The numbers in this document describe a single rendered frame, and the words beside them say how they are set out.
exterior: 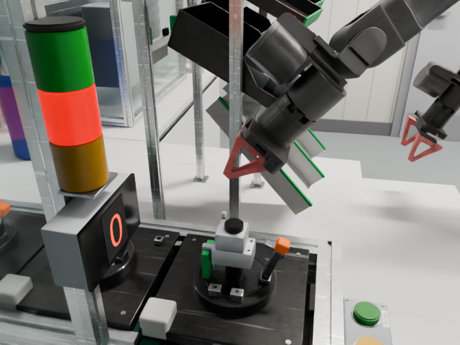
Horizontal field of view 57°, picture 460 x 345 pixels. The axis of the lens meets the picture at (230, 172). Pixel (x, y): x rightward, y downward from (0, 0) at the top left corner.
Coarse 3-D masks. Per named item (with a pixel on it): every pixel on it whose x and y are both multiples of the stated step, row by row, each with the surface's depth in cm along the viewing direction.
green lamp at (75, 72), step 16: (32, 32) 34; (48, 32) 34; (64, 32) 34; (80, 32) 35; (32, 48) 34; (48, 48) 34; (64, 48) 34; (80, 48) 35; (32, 64) 36; (48, 64) 35; (64, 64) 35; (80, 64) 36; (48, 80) 35; (64, 80) 35; (80, 80) 36
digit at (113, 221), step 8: (120, 200) 45; (112, 208) 44; (120, 208) 46; (104, 216) 42; (112, 216) 44; (120, 216) 46; (104, 224) 42; (112, 224) 44; (120, 224) 46; (104, 232) 42; (112, 232) 44; (120, 232) 46; (112, 240) 44; (120, 240) 47; (112, 248) 45; (112, 256) 45
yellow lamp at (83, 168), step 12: (84, 144) 39; (96, 144) 40; (60, 156) 39; (72, 156) 39; (84, 156) 39; (96, 156) 40; (60, 168) 40; (72, 168) 39; (84, 168) 40; (96, 168) 40; (60, 180) 40; (72, 180) 40; (84, 180) 40; (96, 180) 41
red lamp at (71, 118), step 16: (48, 96) 36; (64, 96) 36; (80, 96) 37; (96, 96) 39; (48, 112) 37; (64, 112) 37; (80, 112) 37; (96, 112) 39; (48, 128) 38; (64, 128) 37; (80, 128) 38; (96, 128) 39; (64, 144) 38
